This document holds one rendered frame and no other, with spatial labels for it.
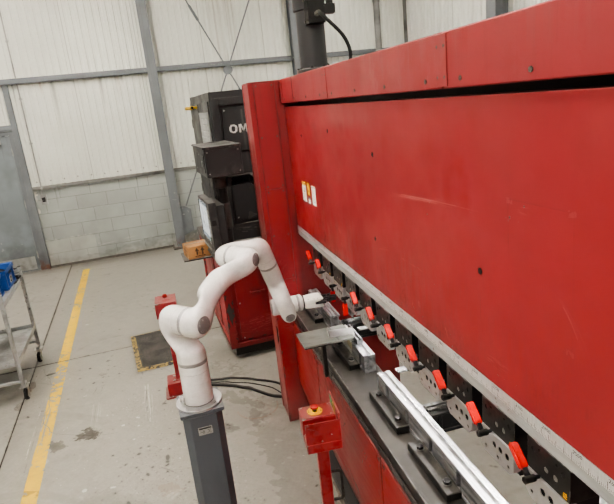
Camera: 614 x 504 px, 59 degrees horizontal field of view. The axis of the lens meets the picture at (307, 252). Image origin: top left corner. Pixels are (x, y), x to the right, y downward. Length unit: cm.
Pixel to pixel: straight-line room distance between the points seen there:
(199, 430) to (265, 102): 195
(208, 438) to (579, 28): 196
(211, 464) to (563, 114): 192
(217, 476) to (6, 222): 749
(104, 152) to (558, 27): 849
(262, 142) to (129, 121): 599
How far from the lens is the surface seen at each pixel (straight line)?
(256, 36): 958
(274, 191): 345
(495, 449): 165
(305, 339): 281
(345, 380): 266
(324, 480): 276
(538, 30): 119
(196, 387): 232
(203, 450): 244
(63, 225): 947
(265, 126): 341
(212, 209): 353
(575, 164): 114
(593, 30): 108
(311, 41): 316
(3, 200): 948
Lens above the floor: 217
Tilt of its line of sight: 16 degrees down
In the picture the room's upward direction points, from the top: 6 degrees counter-clockwise
